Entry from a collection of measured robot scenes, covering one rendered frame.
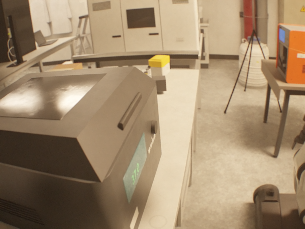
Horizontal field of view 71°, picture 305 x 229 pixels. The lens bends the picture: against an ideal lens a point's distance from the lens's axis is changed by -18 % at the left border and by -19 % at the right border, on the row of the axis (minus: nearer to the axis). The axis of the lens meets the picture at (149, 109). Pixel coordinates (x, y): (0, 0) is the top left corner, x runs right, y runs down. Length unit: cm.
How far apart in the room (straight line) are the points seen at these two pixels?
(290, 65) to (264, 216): 112
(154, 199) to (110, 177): 29
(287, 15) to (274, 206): 372
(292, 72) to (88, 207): 182
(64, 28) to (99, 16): 363
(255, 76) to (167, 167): 296
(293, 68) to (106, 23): 152
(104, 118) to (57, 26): 532
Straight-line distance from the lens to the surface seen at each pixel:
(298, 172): 127
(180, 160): 80
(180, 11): 189
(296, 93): 208
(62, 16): 565
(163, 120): 102
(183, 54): 164
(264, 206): 164
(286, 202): 174
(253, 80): 364
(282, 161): 234
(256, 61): 356
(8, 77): 259
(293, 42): 196
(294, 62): 201
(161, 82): 121
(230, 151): 235
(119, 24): 201
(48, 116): 49
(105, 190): 40
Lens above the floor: 140
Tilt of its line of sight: 27 degrees down
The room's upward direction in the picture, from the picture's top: 6 degrees counter-clockwise
